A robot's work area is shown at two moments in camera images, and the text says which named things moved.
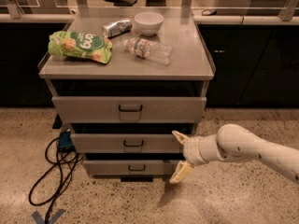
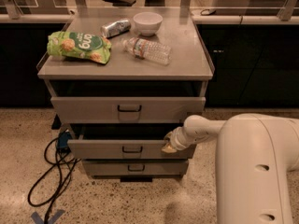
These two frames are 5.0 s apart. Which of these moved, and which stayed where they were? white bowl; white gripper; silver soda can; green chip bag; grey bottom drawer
Moved: white gripper
Stayed: green chip bag; silver soda can; white bowl; grey bottom drawer
